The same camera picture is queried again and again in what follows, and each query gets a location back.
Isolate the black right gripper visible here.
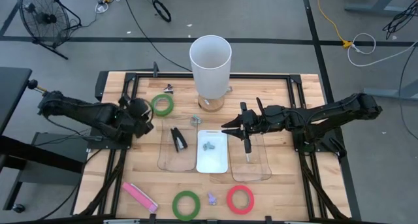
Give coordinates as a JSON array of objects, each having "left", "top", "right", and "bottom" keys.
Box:
[{"left": 221, "top": 101, "right": 268, "bottom": 155}]

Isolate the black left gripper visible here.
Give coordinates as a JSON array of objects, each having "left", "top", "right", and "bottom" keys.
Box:
[{"left": 118, "top": 93, "right": 155, "bottom": 139}]

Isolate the small green tape roll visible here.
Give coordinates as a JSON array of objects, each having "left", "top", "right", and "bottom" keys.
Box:
[{"left": 150, "top": 93, "right": 175, "bottom": 118}]

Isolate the black stapler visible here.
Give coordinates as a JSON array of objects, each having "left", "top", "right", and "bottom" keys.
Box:
[{"left": 170, "top": 127, "right": 189, "bottom": 153}]

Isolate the red tape roll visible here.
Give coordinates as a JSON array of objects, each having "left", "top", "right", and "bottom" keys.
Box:
[{"left": 226, "top": 184, "right": 255, "bottom": 216}]

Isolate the large green tape roll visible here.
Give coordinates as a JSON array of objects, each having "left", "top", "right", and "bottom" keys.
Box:
[{"left": 172, "top": 190, "right": 201, "bottom": 222}]

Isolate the pink stapler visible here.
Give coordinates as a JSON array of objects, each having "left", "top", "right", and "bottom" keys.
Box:
[{"left": 121, "top": 181, "right": 159, "bottom": 214}]

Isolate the teal stapler remover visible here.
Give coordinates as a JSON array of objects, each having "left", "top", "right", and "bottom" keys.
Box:
[{"left": 189, "top": 114, "right": 204, "bottom": 127}]

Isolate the white plastic bin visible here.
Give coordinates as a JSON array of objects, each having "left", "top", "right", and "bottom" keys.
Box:
[{"left": 195, "top": 129, "right": 229, "bottom": 174}]

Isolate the clear plastic bin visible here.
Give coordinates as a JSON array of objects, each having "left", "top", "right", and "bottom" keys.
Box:
[
  {"left": 227, "top": 132, "right": 273, "bottom": 183},
  {"left": 157, "top": 118, "right": 199, "bottom": 172}
]

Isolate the black knob lever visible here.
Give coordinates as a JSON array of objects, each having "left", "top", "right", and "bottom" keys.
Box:
[{"left": 27, "top": 79, "right": 48, "bottom": 95}]

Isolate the black desk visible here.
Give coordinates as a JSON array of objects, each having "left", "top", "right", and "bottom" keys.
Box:
[{"left": 0, "top": 66, "right": 33, "bottom": 136}]

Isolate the black floor fan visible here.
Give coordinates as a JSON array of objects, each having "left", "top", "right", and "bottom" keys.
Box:
[{"left": 18, "top": 0, "right": 82, "bottom": 61}]

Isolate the grey table leg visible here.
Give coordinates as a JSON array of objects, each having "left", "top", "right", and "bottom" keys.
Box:
[
  {"left": 344, "top": 0, "right": 418, "bottom": 18},
  {"left": 363, "top": 78, "right": 418, "bottom": 103}
]

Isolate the long black floor cable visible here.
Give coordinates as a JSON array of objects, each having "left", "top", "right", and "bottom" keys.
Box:
[{"left": 122, "top": 0, "right": 193, "bottom": 73}]

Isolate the black coiled cable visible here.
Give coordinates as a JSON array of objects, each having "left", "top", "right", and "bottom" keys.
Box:
[{"left": 152, "top": 0, "right": 172, "bottom": 24}]

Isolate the black desk leg frame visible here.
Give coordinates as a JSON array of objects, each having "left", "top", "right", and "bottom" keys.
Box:
[{"left": 0, "top": 135, "right": 85, "bottom": 212}]

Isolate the white cable cluster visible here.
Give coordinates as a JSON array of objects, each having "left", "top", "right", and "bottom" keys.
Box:
[{"left": 94, "top": 0, "right": 133, "bottom": 14}]

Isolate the silver aluminium rail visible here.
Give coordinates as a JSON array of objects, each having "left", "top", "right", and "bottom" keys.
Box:
[{"left": 103, "top": 218, "right": 142, "bottom": 224}]

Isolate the yellow cable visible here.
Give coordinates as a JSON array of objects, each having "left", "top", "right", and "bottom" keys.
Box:
[{"left": 317, "top": 0, "right": 353, "bottom": 50}]

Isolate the thin black cable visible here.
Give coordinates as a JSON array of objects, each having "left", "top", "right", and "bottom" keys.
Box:
[{"left": 398, "top": 44, "right": 418, "bottom": 142}]

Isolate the black cable bundle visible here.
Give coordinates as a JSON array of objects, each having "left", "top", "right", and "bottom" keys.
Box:
[{"left": 381, "top": 0, "right": 418, "bottom": 41}]

